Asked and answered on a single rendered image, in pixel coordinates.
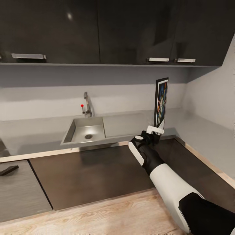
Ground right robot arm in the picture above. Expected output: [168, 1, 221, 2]
[129, 126, 235, 235]

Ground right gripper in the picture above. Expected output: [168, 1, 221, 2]
[141, 131, 160, 144]

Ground poster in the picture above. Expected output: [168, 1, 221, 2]
[153, 77, 169, 146]

